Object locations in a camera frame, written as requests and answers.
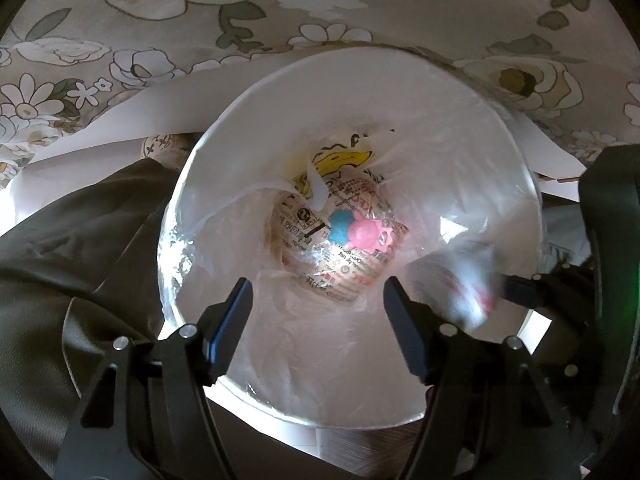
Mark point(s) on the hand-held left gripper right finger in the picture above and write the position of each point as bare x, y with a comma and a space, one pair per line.
400, 322

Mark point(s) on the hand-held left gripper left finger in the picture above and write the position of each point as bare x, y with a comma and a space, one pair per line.
232, 312

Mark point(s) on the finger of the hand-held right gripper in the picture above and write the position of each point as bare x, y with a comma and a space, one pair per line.
522, 290

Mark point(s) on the white wrapper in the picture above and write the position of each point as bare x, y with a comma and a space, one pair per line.
467, 285

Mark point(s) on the printed paper wrapper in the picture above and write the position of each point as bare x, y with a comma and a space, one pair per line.
360, 272

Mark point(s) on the pink toy piece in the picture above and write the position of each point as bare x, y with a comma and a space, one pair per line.
367, 232

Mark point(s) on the blue toy piece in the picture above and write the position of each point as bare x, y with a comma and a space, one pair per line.
340, 227

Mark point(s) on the clear plastic bin liner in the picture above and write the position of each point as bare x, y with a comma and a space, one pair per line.
450, 200

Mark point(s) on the white round trash bin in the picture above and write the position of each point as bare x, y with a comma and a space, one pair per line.
350, 95

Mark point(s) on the floral tablecloth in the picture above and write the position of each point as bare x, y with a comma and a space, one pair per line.
150, 25

